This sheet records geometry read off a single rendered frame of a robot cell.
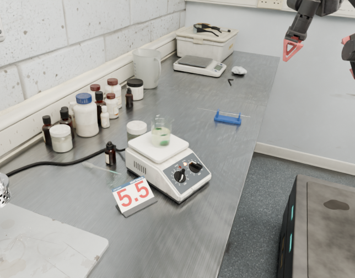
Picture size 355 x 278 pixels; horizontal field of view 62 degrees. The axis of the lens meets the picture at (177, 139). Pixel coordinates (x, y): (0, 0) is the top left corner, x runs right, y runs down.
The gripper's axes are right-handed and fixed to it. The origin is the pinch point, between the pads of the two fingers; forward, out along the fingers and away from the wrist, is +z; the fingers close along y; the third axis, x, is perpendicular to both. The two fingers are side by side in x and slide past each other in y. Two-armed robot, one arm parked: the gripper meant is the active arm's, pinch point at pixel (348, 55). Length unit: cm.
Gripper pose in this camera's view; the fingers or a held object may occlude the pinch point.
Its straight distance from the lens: 119.0
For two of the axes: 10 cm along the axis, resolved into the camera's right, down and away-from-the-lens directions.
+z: 0.2, -2.6, 9.7
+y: 4.2, 8.8, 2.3
